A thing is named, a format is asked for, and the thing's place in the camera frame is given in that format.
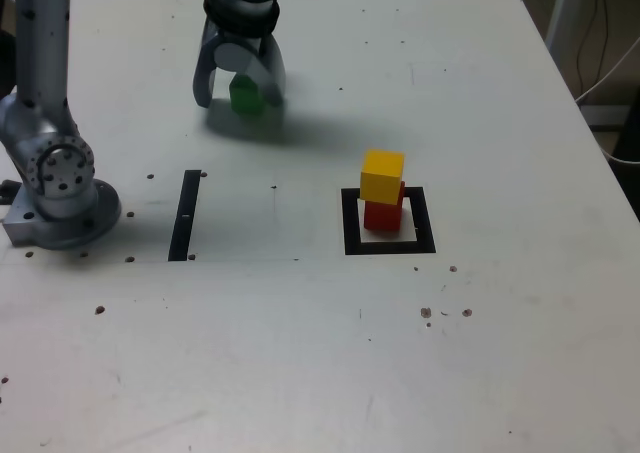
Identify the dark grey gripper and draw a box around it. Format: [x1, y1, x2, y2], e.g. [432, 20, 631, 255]
[191, 21, 288, 108]

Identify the green cube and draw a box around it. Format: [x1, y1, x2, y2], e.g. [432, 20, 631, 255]
[228, 74, 269, 117]

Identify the yellow cube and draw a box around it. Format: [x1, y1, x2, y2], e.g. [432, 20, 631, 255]
[359, 148, 406, 207]

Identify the red cube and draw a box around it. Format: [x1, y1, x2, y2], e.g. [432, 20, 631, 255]
[363, 180, 407, 233]

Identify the black tape square outline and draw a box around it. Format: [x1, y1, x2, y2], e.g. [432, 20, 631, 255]
[340, 186, 437, 256]

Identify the black tape strip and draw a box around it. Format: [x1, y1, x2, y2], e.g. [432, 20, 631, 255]
[167, 169, 202, 263]

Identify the grey box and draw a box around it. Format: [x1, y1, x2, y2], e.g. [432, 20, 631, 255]
[581, 103, 632, 132]

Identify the white metal post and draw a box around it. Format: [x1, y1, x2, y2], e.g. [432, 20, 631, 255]
[544, 0, 589, 67]

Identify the black hanging cable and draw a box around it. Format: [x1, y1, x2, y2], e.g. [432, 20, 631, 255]
[576, 0, 610, 92]

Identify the white cable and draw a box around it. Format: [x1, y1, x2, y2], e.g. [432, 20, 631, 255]
[574, 37, 640, 104]
[598, 136, 640, 165]

